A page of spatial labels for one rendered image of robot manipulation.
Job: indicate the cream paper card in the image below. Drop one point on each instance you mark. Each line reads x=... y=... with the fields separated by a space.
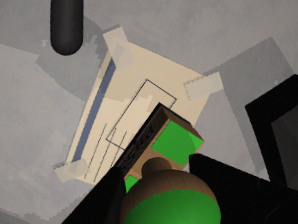
x=131 y=82

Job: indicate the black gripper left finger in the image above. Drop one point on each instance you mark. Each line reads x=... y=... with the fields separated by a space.
x=102 y=204

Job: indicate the cream long rounded cylinder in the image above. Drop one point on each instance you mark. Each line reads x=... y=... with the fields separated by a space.
x=66 y=26

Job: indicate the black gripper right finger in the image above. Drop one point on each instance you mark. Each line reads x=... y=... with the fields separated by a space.
x=244 y=198

